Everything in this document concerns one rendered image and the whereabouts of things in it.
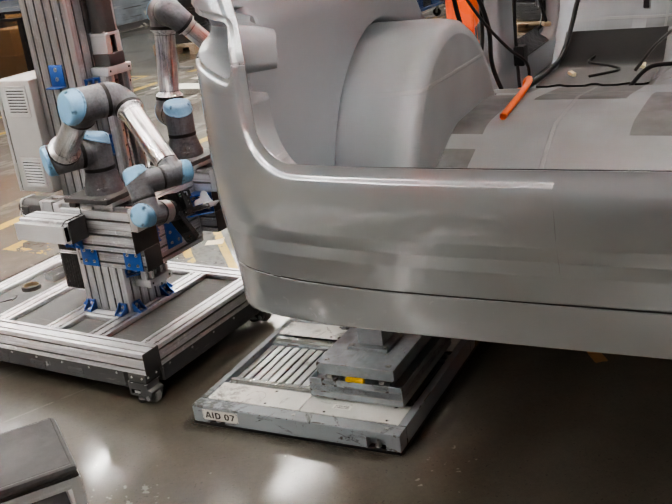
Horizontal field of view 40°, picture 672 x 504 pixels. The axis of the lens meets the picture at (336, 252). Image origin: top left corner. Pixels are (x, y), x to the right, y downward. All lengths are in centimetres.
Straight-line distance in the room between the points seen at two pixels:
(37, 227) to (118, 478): 103
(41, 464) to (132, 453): 67
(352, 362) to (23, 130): 168
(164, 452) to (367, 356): 79
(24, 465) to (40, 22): 178
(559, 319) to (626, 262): 22
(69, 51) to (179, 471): 165
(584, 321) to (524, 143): 98
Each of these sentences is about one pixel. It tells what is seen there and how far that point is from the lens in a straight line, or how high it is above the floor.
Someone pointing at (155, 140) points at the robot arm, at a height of 109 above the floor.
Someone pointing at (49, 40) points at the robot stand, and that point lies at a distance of 387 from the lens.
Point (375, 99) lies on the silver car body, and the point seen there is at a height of 119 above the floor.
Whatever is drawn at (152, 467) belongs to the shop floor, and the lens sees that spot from 337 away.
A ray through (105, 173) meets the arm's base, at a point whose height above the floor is 90.
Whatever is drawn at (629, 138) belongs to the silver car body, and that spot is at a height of 101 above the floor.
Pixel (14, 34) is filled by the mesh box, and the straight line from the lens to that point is 1146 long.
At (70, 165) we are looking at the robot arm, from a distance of 355.
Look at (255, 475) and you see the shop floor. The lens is 320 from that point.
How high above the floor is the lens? 173
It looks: 20 degrees down
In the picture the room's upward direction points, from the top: 7 degrees counter-clockwise
